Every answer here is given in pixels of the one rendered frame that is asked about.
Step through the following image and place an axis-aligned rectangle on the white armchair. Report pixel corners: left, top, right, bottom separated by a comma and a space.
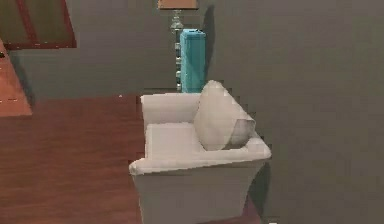
128, 92, 272, 224

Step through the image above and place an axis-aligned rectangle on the pale grey cushion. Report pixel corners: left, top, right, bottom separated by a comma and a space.
193, 79, 257, 152

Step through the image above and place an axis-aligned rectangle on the turquoise tall box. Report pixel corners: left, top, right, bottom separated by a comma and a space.
179, 28, 207, 94

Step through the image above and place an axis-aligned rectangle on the floor lamp with tan shade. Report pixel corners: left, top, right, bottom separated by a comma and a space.
157, 0, 200, 93

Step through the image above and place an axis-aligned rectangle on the red framed window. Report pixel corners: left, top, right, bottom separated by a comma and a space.
0, 0, 78, 51

